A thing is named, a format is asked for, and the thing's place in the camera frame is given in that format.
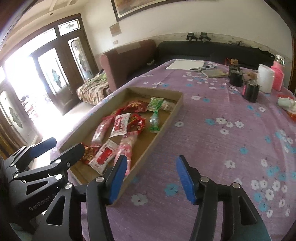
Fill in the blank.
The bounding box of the olive notebook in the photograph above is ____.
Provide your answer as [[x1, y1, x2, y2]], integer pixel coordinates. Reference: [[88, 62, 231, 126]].
[[202, 69, 228, 78]]

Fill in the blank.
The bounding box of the shallow cardboard tray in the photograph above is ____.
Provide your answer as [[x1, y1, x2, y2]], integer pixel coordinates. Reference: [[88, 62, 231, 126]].
[[59, 87, 183, 205]]

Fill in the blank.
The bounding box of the brown armchair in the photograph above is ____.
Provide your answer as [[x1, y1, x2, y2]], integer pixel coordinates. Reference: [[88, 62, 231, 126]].
[[99, 39, 157, 92]]

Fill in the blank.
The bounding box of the red gold snack packet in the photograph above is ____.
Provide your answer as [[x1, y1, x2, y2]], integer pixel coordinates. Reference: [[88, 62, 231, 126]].
[[80, 142, 101, 165]]

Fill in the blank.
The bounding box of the crumpled white cloth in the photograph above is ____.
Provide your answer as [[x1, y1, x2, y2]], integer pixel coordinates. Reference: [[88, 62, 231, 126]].
[[277, 97, 296, 114]]

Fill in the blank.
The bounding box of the white plastic jar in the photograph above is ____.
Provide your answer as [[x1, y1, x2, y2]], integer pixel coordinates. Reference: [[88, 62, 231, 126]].
[[256, 64, 275, 94]]

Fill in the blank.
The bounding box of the black holder with cork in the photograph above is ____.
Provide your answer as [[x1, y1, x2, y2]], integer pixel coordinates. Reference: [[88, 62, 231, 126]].
[[228, 58, 243, 87], [242, 71, 260, 102]]

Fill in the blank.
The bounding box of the clear green snack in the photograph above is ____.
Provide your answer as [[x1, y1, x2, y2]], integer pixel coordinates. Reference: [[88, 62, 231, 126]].
[[149, 110, 159, 133]]

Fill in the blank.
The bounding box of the red rectangular snack bar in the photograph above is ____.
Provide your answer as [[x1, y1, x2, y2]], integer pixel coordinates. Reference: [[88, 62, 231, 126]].
[[127, 113, 145, 134]]

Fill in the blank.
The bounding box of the green white candy packet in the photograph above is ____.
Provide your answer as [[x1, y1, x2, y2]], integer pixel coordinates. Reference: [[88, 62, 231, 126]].
[[147, 96, 174, 112]]

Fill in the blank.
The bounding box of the black sofa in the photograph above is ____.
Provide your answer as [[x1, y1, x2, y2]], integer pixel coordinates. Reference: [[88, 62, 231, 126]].
[[135, 41, 275, 76]]

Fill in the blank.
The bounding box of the tiger print blanket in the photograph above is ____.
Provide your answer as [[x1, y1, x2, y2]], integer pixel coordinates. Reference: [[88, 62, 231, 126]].
[[76, 71, 109, 105]]

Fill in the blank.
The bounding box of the pink sleeved water bottle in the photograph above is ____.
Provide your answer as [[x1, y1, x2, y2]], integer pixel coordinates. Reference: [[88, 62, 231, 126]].
[[271, 54, 285, 91]]

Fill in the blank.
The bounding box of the purple floral tablecloth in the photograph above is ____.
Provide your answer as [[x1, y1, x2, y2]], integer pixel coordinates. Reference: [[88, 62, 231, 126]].
[[49, 59, 296, 241]]

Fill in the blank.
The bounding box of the white paper sheet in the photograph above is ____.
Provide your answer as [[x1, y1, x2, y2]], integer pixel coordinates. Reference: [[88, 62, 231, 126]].
[[166, 59, 204, 70]]

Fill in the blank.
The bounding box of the white red snack packet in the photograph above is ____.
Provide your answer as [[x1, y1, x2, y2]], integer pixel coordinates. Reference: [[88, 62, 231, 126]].
[[110, 113, 130, 138]]

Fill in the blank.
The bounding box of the framed horse painting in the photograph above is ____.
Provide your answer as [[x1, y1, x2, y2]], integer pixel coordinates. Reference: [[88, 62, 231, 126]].
[[110, 0, 218, 22]]

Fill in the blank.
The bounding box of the large red snack bag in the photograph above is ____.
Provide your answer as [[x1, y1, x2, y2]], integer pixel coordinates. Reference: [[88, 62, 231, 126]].
[[115, 100, 148, 115]]

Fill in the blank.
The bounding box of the wooden glass door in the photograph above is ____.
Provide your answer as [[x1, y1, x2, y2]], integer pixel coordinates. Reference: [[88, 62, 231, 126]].
[[1, 14, 98, 145]]

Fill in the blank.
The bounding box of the pink bear snack packet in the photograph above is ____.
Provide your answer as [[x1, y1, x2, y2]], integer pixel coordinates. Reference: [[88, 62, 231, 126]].
[[113, 131, 138, 176]]

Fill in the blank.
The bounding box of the black marker pen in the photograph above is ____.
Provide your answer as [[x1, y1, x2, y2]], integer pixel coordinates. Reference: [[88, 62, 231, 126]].
[[190, 66, 215, 72]]

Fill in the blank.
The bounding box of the small wall plaque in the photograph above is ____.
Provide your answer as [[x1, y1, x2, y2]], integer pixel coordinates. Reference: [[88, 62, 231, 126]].
[[109, 23, 121, 37]]

